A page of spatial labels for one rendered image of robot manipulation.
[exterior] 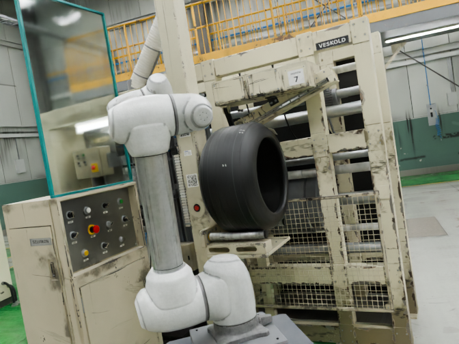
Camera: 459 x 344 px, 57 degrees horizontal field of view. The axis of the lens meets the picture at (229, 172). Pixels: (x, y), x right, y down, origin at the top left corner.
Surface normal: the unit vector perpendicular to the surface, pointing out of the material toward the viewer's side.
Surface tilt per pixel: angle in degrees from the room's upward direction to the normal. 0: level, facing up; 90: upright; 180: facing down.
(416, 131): 90
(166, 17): 90
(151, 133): 102
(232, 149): 56
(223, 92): 90
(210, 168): 71
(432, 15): 90
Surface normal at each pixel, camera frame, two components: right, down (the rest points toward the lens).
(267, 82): -0.45, 0.12
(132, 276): 0.88, -0.11
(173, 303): 0.28, 0.06
